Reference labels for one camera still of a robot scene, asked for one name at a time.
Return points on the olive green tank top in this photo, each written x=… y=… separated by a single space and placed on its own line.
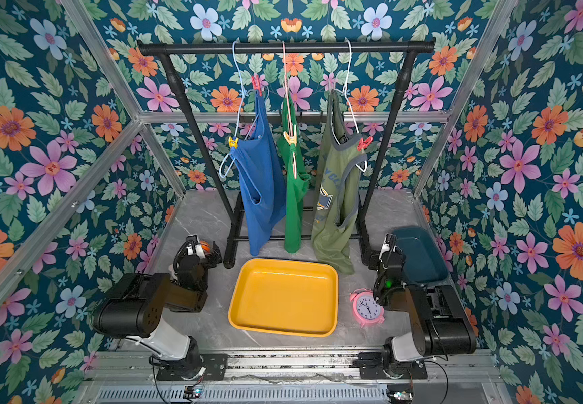
x=336 y=203

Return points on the red clothespin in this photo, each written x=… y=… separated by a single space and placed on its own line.
x=364 y=143

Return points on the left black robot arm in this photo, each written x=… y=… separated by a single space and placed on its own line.
x=133 y=310

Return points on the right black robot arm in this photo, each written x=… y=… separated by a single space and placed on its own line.
x=438 y=323

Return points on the blue tank top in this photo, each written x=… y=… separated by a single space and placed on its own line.
x=262 y=184

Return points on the beige clothespin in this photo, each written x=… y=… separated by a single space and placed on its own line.
x=290 y=137

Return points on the yellow plastic tray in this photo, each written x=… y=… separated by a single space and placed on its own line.
x=286 y=297

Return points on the plush doll toy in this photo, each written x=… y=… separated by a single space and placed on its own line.
x=206 y=247

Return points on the pink clothespin on blue top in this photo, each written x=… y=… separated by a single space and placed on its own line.
x=258 y=84

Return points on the pink alarm clock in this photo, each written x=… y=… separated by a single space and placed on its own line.
x=365 y=308

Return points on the dark teal plastic bin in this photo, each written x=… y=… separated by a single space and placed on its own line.
x=424 y=262

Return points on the black clothes rack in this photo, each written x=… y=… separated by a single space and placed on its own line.
x=411 y=49

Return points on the pink wire hanger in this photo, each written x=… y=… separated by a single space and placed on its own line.
x=290 y=126

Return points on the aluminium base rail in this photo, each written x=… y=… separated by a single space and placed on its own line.
x=348 y=365

